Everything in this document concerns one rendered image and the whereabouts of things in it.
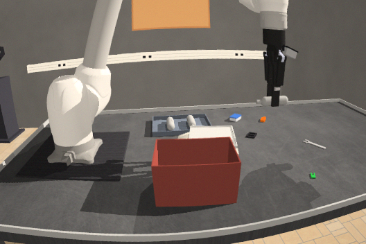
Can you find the white digital scale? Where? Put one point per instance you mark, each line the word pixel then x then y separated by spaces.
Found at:
pixel 210 131

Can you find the red open box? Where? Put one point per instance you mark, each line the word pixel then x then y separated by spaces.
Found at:
pixel 186 184

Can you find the white gas cylinder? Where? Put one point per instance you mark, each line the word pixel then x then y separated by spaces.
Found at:
pixel 266 101
pixel 170 123
pixel 190 120

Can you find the blue rectangular box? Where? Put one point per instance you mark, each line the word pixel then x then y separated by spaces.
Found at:
pixel 235 117

